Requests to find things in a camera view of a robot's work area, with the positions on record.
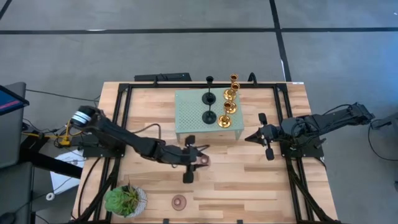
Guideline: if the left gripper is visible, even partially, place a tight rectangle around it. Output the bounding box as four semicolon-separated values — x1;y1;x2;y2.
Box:
167;134;211;184

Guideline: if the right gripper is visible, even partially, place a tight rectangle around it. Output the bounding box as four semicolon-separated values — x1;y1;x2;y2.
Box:
244;112;284;162

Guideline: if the pink ribbed glass candle holder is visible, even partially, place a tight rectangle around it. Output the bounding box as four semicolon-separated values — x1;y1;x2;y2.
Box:
171;194;188;212
198;154;212;167

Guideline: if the gold metal candlestick holder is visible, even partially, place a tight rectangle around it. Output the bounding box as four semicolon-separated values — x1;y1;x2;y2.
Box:
224;82;241;115
217;100;234;129
223;73;239;101

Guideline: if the black metal candlestick holder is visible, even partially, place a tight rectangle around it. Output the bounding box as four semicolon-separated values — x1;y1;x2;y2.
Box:
201;94;218;125
201;75;217;106

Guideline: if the green perforated metal shelf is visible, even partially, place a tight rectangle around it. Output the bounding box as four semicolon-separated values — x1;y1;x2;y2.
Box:
174;88;245;143

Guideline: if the small potted green plant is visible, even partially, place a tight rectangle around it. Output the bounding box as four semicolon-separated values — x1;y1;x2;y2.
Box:
107;185;148;218

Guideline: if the black flat box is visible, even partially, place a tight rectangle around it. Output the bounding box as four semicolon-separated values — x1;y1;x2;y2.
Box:
134;72;192;83

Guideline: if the green succulent plant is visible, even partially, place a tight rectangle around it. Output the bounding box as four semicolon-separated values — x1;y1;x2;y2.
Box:
104;184;141;218

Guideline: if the black floor tape line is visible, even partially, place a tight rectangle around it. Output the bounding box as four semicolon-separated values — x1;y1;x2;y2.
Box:
269;0;293;82
0;27;398;35

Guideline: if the grey furniture piece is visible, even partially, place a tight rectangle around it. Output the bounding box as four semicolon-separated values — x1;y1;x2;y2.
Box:
369;111;398;131

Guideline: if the yellow clamp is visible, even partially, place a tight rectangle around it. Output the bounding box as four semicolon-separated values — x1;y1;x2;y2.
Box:
21;119;83;147

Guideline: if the white paper sheet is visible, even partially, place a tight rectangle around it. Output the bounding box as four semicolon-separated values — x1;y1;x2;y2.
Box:
49;149;87;195

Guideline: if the black stand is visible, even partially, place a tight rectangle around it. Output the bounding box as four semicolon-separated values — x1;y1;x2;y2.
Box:
18;132;84;180

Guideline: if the laptop with blue screen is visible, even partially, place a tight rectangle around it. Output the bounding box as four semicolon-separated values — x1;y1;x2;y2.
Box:
0;84;30;116

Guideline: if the dark cable loop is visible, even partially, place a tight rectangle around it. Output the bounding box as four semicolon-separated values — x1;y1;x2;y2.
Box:
132;123;162;141

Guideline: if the black metal rig frame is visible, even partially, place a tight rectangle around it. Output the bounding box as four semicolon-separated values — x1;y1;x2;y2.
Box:
67;81;341;224

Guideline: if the black floor cable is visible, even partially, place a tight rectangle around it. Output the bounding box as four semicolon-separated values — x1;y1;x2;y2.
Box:
368;119;398;162

